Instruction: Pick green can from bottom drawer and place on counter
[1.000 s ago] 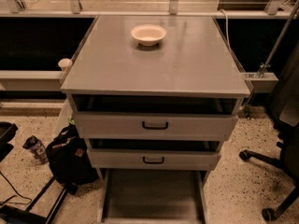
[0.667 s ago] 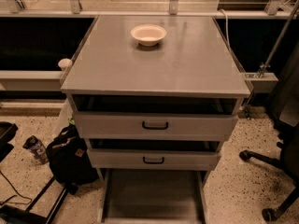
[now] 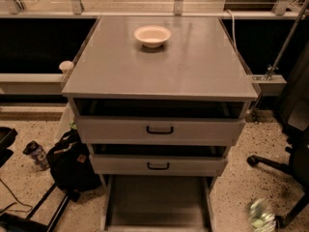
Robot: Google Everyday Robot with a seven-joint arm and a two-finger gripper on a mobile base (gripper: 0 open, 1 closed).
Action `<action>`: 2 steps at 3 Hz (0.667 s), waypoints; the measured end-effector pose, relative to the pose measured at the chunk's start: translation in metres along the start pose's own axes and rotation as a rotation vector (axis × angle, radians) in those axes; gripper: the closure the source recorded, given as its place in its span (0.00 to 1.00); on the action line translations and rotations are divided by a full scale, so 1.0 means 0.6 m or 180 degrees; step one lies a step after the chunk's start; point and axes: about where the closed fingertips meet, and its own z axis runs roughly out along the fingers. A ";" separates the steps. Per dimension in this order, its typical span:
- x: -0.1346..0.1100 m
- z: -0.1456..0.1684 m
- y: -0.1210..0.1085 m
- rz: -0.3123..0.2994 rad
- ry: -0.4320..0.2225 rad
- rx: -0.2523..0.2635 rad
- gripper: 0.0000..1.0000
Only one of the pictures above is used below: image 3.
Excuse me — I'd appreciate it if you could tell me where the bottom drawer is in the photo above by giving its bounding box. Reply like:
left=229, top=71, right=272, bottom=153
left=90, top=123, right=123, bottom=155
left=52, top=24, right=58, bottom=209
left=100, top=175, right=215, bottom=232

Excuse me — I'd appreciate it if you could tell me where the middle drawer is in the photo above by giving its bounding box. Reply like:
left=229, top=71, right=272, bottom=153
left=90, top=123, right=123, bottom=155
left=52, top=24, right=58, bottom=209
left=90, top=155, right=228, bottom=177

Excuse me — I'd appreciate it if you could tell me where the black backpack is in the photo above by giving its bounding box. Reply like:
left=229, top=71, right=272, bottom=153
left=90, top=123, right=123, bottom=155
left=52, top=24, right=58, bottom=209
left=46, top=130, right=101, bottom=192

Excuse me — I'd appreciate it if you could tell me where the black middle drawer handle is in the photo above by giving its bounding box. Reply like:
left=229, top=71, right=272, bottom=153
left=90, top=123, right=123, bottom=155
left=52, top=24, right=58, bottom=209
left=147, top=162, right=170, bottom=170

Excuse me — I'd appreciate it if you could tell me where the white bowl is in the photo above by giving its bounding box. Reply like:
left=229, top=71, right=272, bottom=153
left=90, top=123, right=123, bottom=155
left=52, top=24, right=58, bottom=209
left=134, top=25, right=171, bottom=48

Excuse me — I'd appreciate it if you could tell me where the black drawer handle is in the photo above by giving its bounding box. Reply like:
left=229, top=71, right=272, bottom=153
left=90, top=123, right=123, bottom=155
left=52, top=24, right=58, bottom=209
left=147, top=162, right=170, bottom=170
left=146, top=126, right=174, bottom=135

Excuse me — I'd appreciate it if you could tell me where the grey drawer cabinet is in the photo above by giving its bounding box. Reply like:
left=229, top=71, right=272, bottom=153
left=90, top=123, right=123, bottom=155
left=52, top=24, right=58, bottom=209
left=61, top=14, right=260, bottom=186

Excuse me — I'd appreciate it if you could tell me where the dark water bottle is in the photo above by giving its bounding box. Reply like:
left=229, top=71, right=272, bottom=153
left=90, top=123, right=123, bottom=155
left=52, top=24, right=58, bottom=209
left=23, top=141, right=49, bottom=170

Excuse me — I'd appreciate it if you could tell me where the black top drawer handle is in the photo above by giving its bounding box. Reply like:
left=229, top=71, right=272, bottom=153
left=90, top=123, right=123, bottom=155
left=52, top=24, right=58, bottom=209
left=146, top=126, right=174, bottom=135

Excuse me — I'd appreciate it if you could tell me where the small white cup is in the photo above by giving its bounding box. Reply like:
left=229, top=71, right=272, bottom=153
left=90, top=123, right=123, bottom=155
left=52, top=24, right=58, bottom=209
left=59, top=61, right=73, bottom=74

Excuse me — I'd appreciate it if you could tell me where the black metal stand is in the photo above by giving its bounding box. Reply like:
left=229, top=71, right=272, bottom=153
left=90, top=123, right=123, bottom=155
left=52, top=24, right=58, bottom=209
left=0, top=182, right=81, bottom=232

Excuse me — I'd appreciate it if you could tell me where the green soda can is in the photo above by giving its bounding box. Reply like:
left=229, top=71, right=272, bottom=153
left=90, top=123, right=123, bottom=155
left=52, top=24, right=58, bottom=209
left=248, top=198, right=276, bottom=232

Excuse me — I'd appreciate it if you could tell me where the metal diagonal rod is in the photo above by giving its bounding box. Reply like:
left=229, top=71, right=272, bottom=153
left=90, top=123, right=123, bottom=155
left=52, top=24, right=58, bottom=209
left=263, top=0, right=309, bottom=81

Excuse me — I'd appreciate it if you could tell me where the drawer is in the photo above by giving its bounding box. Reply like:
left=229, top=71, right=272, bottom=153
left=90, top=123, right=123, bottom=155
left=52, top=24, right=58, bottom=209
left=76, top=116, right=245, bottom=146
left=90, top=155, right=228, bottom=177
left=100, top=175, right=215, bottom=232

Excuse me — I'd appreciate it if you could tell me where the white cable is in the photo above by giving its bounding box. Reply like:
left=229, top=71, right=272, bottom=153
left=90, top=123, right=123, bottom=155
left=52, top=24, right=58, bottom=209
left=226, top=9, right=239, bottom=53

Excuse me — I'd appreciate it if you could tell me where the black office chair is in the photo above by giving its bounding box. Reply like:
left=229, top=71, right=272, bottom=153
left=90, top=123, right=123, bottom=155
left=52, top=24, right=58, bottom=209
left=246, top=44, right=309, bottom=229

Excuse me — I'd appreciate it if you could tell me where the top drawer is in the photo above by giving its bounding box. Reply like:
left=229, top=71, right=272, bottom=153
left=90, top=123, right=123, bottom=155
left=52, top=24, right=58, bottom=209
left=76, top=116, right=245, bottom=146

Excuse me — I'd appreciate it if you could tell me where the black floor cable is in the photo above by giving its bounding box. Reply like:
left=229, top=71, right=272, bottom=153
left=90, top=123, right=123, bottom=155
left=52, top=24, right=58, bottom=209
left=0, top=177, right=34, bottom=213

